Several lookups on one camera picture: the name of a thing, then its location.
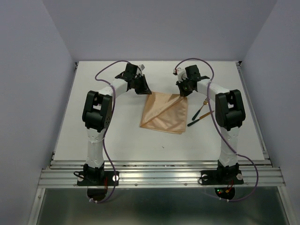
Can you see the gold fork black handle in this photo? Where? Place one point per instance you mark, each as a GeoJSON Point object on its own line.
{"type": "Point", "coordinates": [196, 114]}

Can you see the aluminium rail frame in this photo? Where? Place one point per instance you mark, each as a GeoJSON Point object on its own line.
{"type": "Point", "coordinates": [159, 172]}

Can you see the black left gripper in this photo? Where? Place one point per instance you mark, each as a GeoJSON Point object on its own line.
{"type": "Point", "coordinates": [145, 89]}

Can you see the peach cloth napkin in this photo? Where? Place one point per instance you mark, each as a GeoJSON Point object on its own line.
{"type": "Point", "coordinates": [165, 112]}

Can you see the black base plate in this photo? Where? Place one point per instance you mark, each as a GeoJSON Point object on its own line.
{"type": "Point", "coordinates": [212, 177]}
{"type": "Point", "coordinates": [107, 179]}

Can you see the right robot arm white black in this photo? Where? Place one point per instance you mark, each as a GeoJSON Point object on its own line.
{"type": "Point", "coordinates": [229, 113]}

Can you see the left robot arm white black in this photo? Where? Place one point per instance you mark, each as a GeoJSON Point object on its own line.
{"type": "Point", "coordinates": [98, 112]}

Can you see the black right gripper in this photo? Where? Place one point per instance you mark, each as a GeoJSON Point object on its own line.
{"type": "Point", "coordinates": [179, 83]}

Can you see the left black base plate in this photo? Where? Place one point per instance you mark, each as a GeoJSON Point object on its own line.
{"type": "Point", "coordinates": [107, 179]}

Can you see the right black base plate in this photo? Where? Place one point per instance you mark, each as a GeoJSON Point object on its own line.
{"type": "Point", "coordinates": [212, 177]}

